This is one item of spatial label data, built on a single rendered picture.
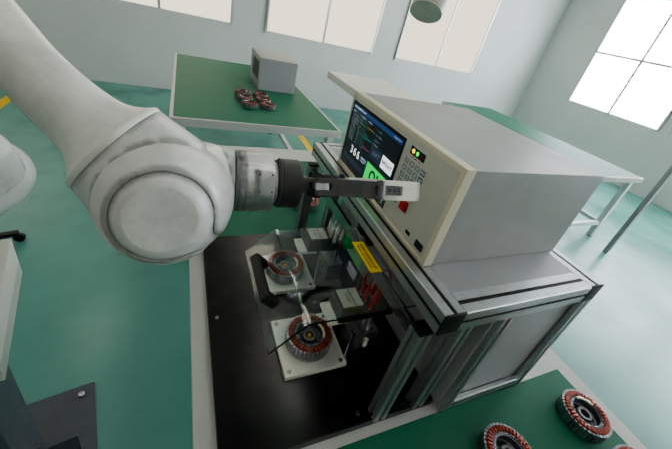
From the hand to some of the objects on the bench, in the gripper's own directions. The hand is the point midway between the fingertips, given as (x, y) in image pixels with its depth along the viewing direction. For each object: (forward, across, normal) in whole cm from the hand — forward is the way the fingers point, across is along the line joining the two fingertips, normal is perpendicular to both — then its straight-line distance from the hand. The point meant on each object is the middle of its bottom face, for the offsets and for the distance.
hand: (390, 188), depth 57 cm
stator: (-6, -24, -39) cm, 46 cm away
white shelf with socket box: (+42, -121, +6) cm, 128 cm away
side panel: (+36, -11, -50) cm, 63 cm away
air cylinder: (+8, -26, -40) cm, 48 cm away
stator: (+31, +2, -56) cm, 65 cm away
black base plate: (-6, -36, -37) cm, 52 cm away
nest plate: (-6, -24, -40) cm, 48 cm away
